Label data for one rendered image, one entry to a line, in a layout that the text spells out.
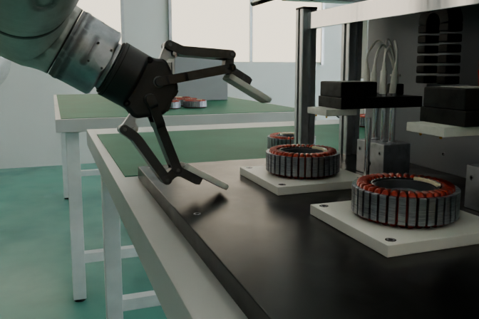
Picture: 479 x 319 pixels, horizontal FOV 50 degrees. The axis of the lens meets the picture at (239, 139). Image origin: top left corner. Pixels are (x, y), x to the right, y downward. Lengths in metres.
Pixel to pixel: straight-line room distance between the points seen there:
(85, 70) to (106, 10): 4.59
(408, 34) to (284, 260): 0.61
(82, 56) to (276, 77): 5.08
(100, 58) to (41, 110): 4.56
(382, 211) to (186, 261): 0.20
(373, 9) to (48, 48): 0.46
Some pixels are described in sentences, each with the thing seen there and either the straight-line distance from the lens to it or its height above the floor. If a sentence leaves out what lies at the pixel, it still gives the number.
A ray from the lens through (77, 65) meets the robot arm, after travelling 0.63.
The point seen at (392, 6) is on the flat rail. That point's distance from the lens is 0.76.
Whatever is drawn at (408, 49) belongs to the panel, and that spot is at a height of 0.97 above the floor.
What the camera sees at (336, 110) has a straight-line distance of 0.77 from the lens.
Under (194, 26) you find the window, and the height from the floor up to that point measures 1.35.
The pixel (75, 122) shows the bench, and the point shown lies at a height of 0.73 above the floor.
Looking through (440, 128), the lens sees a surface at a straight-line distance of 0.57.
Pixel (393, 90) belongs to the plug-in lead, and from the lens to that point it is 0.84.
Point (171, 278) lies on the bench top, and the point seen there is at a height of 0.75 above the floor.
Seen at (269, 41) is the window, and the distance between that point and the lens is 5.63.
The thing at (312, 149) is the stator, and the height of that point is 0.81.
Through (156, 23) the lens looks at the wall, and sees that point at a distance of 5.28.
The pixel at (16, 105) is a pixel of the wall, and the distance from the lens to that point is 5.19.
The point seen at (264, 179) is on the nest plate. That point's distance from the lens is 0.74.
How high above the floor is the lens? 0.94
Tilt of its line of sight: 8 degrees down
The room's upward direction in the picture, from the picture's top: straight up
